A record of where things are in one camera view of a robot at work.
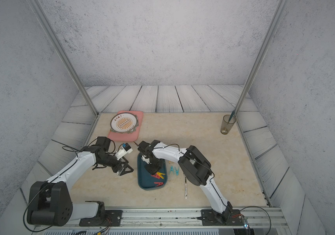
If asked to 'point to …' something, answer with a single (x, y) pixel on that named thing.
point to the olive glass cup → (226, 127)
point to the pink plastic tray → (132, 136)
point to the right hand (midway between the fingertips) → (154, 172)
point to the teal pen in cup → (231, 116)
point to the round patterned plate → (123, 122)
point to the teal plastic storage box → (146, 181)
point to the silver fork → (186, 195)
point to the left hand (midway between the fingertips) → (130, 165)
